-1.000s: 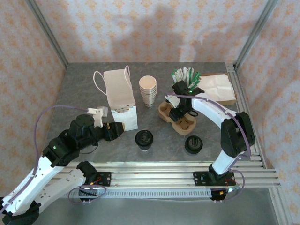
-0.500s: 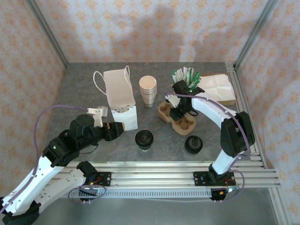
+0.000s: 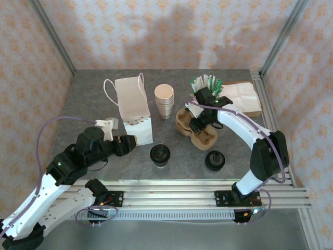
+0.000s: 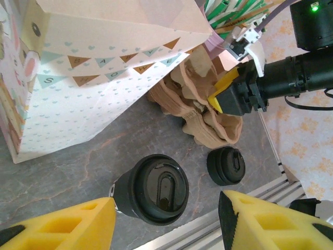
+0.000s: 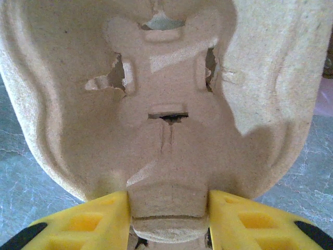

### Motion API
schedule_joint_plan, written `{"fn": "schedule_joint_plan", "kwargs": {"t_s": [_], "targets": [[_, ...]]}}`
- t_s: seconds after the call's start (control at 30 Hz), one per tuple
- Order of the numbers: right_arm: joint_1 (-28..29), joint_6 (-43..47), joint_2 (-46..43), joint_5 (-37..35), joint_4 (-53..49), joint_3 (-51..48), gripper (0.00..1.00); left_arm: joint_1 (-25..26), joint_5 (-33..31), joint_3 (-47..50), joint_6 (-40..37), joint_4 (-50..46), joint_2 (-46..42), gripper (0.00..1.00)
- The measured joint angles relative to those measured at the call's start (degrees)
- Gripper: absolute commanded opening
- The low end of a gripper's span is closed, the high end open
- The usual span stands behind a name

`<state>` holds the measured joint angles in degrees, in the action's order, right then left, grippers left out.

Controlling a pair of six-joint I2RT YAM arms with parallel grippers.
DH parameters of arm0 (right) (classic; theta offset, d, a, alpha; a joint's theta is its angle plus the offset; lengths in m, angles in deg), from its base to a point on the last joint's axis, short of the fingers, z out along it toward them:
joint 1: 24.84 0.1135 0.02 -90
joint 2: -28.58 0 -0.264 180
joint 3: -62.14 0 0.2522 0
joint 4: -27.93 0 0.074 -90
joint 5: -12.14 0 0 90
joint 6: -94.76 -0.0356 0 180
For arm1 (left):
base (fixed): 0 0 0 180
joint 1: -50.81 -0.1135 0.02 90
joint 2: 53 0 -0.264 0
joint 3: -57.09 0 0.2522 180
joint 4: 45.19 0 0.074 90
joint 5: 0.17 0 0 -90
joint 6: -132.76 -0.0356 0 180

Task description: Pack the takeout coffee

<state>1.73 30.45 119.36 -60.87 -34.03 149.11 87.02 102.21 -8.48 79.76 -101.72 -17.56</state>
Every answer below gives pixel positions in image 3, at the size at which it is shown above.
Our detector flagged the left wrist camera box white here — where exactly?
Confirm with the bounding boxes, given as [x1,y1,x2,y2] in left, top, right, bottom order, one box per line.
[95,117,119,143]

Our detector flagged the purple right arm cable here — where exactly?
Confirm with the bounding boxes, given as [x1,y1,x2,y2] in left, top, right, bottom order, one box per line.
[191,95,286,225]

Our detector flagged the paper bag with rope handles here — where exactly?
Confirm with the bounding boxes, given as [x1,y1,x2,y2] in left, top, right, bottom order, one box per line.
[103,72,153,146]

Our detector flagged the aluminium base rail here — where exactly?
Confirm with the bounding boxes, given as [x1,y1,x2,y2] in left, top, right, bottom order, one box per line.
[28,179,313,209]

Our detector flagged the stack of black cup lids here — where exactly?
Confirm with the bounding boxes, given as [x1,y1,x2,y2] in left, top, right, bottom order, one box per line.
[204,150,226,172]

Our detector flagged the aluminium side rail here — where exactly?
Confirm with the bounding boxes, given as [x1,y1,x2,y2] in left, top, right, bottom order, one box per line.
[251,69,306,188]

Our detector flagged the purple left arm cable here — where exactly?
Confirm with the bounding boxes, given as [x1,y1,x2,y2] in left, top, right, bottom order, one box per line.
[0,116,119,238]

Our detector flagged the stack of paper cups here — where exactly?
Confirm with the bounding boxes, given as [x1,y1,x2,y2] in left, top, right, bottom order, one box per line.
[153,84,174,120]

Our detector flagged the aluminium frame post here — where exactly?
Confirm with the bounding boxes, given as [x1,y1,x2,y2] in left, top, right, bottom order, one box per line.
[260,0,310,78]
[28,0,78,76]

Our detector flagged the brown cardboard napkin tray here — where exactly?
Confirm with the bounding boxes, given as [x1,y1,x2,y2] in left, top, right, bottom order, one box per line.
[223,81,263,118]

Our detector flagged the slotted grey cable duct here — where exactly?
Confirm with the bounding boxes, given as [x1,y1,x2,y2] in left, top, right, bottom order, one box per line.
[75,210,235,221]

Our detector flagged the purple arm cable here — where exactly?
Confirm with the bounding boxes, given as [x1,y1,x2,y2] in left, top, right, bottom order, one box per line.
[191,95,286,225]
[0,116,119,238]

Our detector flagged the stack of pulp cup carriers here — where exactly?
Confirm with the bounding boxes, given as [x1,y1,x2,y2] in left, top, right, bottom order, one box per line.
[175,109,218,151]

